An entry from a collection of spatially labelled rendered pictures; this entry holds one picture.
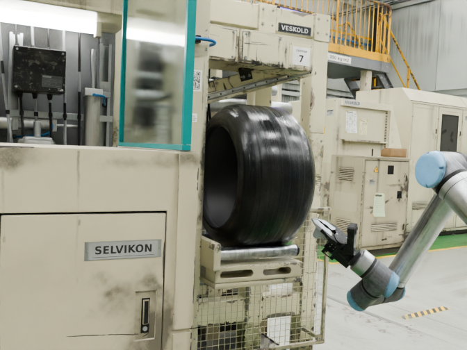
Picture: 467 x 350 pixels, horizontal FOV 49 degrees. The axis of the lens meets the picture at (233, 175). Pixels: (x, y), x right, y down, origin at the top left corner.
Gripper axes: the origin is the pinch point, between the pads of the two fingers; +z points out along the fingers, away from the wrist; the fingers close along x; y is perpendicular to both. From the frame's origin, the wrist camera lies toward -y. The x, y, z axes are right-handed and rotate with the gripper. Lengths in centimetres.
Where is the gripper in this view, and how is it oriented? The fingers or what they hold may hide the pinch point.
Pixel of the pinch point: (315, 219)
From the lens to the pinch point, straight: 191.5
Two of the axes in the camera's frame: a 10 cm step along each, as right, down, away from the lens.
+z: -7.7, -6.2, 1.2
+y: -4.7, 6.9, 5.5
